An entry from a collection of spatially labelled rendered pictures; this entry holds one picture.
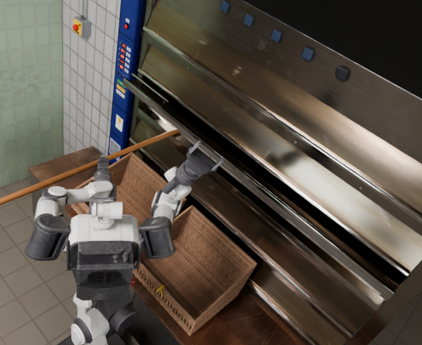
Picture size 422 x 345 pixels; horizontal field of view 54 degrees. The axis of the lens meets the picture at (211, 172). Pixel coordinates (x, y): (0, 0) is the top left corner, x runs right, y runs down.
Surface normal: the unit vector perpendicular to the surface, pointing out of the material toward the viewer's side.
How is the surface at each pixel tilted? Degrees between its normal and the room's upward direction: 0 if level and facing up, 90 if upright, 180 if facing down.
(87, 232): 0
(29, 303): 0
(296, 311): 70
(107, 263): 0
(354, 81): 90
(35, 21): 90
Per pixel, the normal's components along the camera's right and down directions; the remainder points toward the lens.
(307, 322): -0.57, 0.07
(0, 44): 0.70, 0.58
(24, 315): 0.22, -0.74
